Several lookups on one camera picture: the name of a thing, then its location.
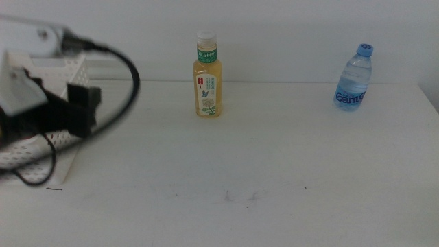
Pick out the yellow tea bottle white cap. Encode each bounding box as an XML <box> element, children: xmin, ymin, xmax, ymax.
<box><xmin>192</xmin><ymin>30</ymin><xmax>224</xmax><ymax>119</ymax></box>

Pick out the clear water bottle blue cap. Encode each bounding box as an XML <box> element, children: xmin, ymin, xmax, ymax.
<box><xmin>333</xmin><ymin>43</ymin><xmax>375</xmax><ymax>113</ymax></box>

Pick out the white perforated plastic basket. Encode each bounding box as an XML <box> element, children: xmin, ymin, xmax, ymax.
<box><xmin>0</xmin><ymin>53</ymin><xmax>91</xmax><ymax>187</ymax></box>

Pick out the thin black cable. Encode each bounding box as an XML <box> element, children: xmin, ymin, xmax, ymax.
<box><xmin>0</xmin><ymin>132</ymin><xmax>58</xmax><ymax>187</ymax></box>

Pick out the thick black braided cable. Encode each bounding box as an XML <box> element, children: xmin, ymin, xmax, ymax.
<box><xmin>0</xmin><ymin>32</ymin><xmax>141</xmax><ymax>174</ymax></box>

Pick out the white wrist camera with mount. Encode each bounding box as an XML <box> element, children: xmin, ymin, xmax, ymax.
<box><xmin>0</xmin><ymin>16</ymin><xmax>67</xmax><ymax>117</ymax></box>

